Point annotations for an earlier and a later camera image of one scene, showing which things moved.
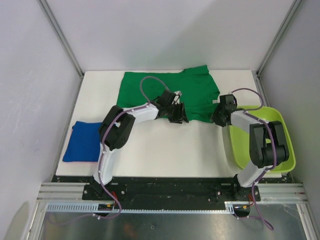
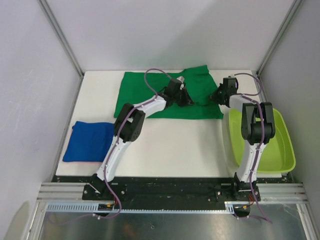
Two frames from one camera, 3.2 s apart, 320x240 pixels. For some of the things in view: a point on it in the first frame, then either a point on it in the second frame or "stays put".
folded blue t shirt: [84, 144] stays put
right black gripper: [214, 117] to [214, 96]
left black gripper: [180, 116] to [187, 100]
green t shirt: [199, 93] stays put
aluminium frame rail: [272, 192] stays put
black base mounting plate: [169, 189] stays put
